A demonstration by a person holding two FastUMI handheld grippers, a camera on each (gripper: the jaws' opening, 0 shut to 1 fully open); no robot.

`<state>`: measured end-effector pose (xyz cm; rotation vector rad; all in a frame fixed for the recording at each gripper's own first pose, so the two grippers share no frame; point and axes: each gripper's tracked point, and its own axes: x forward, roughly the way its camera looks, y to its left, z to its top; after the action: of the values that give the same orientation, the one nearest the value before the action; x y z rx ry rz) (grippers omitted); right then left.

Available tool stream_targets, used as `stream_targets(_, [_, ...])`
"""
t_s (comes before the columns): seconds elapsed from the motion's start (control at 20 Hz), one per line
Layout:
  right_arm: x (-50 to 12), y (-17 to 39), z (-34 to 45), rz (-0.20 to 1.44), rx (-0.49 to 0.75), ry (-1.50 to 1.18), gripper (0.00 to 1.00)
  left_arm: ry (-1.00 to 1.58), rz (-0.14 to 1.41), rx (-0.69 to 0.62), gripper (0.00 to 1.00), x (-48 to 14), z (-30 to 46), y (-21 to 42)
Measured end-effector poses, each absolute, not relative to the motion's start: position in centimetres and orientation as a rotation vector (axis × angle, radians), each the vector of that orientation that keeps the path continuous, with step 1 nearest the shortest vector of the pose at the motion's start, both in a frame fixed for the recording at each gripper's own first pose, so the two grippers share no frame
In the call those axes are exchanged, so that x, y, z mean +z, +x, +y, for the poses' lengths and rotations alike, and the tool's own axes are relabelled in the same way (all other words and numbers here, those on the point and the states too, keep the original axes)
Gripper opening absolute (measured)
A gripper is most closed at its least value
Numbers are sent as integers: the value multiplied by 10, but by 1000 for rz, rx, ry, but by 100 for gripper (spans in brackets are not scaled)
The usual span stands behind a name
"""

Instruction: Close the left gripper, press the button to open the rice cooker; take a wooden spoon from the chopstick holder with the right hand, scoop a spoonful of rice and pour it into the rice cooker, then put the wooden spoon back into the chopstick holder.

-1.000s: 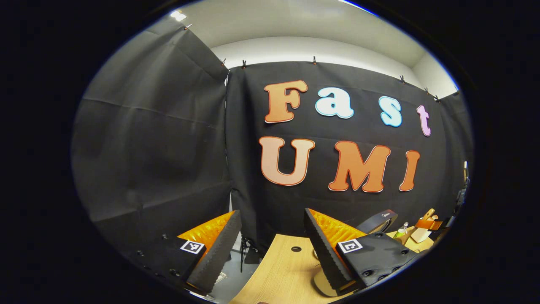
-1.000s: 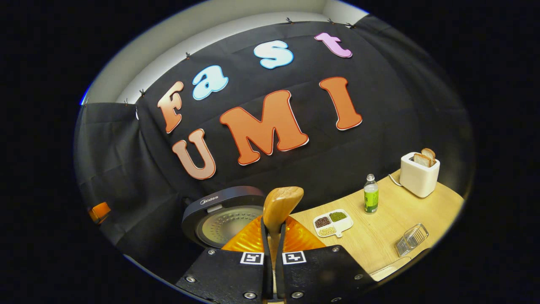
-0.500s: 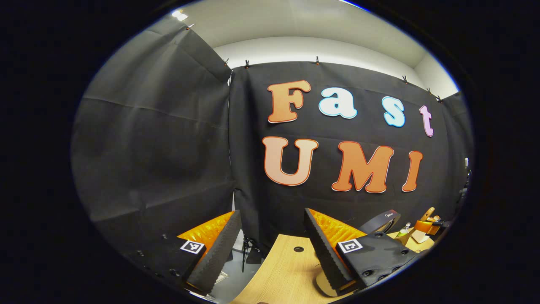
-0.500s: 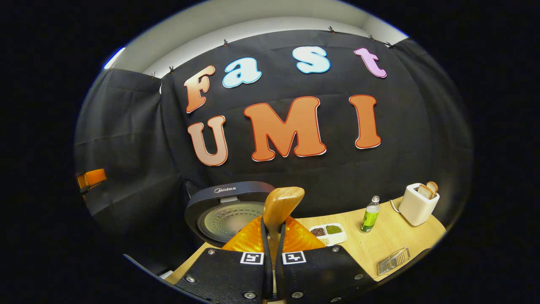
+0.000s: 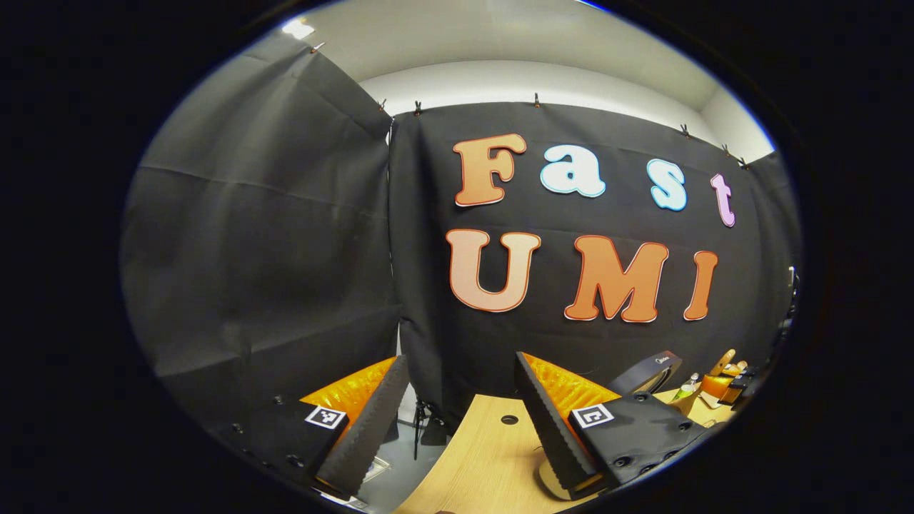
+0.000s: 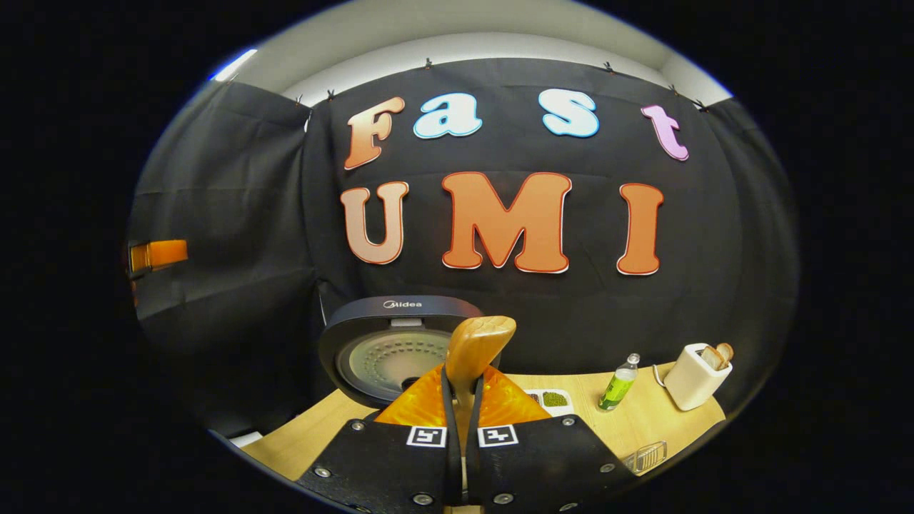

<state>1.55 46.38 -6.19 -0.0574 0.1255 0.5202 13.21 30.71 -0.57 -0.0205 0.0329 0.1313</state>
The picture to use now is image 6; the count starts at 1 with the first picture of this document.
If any cream white toaster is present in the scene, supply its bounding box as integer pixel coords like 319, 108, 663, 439
653, 343, 734, 412

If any wooden spoon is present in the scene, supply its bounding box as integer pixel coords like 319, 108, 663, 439
444, 316, 517, 458

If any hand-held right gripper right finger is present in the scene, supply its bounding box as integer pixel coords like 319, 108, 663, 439
466, 366, 636, 513

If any white divided grain tray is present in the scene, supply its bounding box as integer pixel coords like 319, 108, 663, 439
525, 389, 574, 416

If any dark grey rice cooker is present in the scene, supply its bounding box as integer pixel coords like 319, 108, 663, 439
318, 296, 501, 422

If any black backdrop cloth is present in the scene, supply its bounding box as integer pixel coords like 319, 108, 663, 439
127, 59, 799, 436

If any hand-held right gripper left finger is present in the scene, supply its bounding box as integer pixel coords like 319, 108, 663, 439
296, 364, 465, 513

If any green drink bottle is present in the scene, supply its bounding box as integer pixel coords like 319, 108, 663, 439
597, 353, 641, 413

